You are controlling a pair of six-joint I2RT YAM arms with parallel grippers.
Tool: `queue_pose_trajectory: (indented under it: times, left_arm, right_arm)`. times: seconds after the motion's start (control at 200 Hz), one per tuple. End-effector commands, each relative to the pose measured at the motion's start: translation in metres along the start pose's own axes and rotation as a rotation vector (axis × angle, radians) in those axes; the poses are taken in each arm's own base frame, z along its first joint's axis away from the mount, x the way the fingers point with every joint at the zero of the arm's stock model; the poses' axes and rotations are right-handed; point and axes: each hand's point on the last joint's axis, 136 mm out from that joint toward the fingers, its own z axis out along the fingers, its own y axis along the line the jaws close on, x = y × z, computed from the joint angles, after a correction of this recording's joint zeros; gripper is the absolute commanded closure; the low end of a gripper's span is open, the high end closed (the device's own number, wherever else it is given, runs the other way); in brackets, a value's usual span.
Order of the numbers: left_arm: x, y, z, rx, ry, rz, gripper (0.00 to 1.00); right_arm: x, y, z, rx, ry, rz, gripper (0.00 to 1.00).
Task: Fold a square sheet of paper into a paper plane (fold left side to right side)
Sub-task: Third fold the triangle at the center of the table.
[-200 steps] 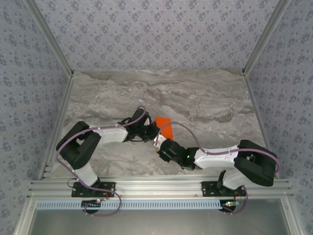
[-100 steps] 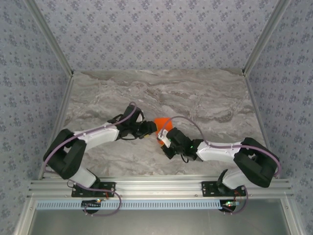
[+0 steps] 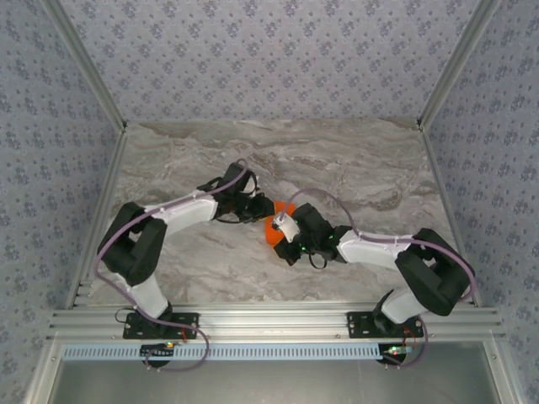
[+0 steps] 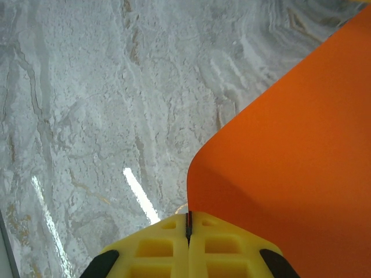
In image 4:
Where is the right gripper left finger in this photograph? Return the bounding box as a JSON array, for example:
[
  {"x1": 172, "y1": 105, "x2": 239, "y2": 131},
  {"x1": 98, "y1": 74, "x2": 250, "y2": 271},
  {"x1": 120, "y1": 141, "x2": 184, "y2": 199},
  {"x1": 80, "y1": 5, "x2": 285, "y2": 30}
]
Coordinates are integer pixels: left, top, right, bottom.
[{"x1": 79, "y1": 213, "x2": 190, "y2": 278}]

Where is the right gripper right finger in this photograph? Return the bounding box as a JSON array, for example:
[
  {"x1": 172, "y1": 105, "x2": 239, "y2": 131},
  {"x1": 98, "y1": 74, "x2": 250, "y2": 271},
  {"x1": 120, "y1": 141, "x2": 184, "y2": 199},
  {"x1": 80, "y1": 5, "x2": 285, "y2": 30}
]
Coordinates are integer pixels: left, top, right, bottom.
[{"x1": 188, "y1": 210, "x2": 301, "y2": 278}]

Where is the orange paper sheet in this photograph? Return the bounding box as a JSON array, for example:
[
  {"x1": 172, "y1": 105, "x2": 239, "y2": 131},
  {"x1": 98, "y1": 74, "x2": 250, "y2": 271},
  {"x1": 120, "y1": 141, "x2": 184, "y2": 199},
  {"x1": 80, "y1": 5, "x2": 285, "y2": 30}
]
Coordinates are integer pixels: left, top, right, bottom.
[{"x1": 186, "y1": 3, "x2": 371, "y2": 278}]

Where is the aluminium cross beam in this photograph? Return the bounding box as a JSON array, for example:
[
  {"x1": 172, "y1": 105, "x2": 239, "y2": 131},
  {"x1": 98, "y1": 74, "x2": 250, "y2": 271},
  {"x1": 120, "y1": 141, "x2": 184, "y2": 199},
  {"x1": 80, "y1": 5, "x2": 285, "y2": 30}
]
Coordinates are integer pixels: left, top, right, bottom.
[{"x1": 0, "y1": 208, "x2": 20, "y2": 278}]

